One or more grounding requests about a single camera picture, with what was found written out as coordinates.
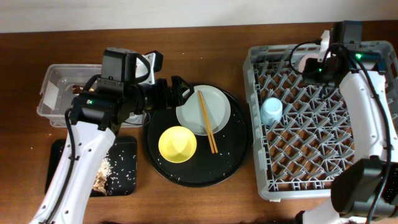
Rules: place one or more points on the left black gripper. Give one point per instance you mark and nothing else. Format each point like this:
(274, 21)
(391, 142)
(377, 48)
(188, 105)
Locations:
(173, 93)

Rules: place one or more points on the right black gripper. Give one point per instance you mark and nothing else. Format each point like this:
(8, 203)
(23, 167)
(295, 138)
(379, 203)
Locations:
(313, 71)

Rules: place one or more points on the grey round plate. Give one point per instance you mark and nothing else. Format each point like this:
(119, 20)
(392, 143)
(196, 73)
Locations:
(217, 106)

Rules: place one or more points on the pink plastic cup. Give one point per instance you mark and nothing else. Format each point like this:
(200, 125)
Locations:
(309, 64)

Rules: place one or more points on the yellow plastic bowl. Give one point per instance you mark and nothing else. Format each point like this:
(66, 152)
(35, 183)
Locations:
(177, 144)

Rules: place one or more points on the wooden chopstick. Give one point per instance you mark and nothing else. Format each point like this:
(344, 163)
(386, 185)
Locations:
(205, 121)
(209, 124)

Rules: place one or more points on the blue plastic cup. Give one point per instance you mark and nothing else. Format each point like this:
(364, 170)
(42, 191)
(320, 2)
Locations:
(270, 111)

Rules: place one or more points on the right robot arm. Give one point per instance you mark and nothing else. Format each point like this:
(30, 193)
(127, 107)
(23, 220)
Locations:
(367, 190)

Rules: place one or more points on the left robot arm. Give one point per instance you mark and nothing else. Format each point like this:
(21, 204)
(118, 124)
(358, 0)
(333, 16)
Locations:
(94, 120)

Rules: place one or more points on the grey dishwasher rack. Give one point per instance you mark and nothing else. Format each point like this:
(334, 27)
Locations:
(299, 156)

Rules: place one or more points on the rice and nutshell waste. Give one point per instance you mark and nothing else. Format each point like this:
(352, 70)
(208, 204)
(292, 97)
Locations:
(116, 175)

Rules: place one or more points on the black rectangular tray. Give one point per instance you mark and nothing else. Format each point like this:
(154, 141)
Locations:
(126, 142)

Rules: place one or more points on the clear plastic bin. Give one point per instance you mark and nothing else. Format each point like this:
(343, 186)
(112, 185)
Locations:
(57, 89)

